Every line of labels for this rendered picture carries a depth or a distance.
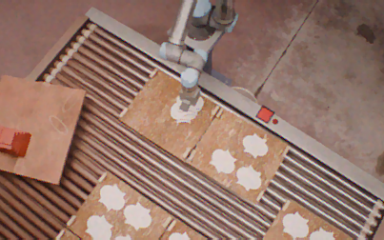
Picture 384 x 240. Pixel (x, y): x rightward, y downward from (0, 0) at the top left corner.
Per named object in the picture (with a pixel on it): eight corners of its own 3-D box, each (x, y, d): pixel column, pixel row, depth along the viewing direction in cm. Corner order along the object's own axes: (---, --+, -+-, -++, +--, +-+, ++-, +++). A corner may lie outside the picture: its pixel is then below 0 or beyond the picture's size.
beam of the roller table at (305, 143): (93, 11, 251) (91, 6, 245) (398, 197, 211) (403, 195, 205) (85, 21, 248) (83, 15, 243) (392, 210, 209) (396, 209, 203)
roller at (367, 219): (81, 36, 242) (79, 32, 238) (375, 220, 205) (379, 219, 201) (76, 43, 241) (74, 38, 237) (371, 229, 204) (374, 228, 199)
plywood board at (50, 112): (4, 76, 218) (3, 74, 217) (87, 91, 214) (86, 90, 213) (-28, 162, 202) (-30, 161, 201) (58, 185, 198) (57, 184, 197)
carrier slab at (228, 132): (222, 108, 222) (222, 107, 220) (290, 147, 214) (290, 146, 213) (186, 163, 212) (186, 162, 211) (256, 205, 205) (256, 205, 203)
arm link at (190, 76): (201, 69, 187) (193, 85, 184) (200, 79, 197) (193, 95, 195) (184, 63, 188) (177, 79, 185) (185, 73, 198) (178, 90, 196)
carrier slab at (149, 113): (156, 70, 230) (156, 68, 228) (220, 108, 222) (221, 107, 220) (118, 120, 220) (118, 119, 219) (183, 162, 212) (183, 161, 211)
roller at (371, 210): (87, 30, 244) (85, 26, 239) (379, 212, 207) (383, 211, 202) (81, 36, 242) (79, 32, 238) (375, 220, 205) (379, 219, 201)
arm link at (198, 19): (193, 6, 236) (193, -8, 223) (215, 13, 234) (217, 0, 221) (186, 23, 232) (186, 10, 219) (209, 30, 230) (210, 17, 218)
